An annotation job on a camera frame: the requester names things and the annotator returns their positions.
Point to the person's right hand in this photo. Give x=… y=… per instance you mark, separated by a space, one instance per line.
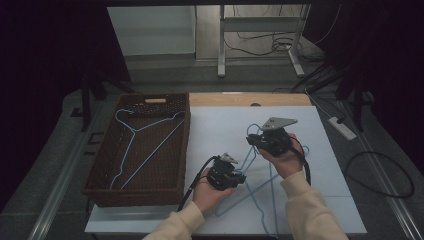
x=290 y=163

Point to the white metal stand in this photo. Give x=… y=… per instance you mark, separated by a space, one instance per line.
x=260 y=24

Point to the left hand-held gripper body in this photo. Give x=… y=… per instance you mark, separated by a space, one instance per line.
x=221 y=176

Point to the person's left hand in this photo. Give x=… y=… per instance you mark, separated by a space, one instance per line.
x=203 y=193

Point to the white power strip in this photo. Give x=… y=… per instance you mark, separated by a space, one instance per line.
x=344 y=130

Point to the dark curtain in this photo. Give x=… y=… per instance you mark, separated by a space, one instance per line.
x=393 y=66
x=40 y=66

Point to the dark metal stand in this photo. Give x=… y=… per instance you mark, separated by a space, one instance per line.
x=86 y=106
x=358 y=106

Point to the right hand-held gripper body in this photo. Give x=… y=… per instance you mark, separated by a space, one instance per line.
x=275 y=140

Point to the white panel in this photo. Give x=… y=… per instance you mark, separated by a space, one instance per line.
x=150 y=30

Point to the white table cover sheet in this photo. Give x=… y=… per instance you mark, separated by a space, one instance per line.
x=216 y=133

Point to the brown woven basket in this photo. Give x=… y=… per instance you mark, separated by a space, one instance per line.
x=160 y=180

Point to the wooden table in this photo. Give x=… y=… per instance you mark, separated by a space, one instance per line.
x=233 y=99

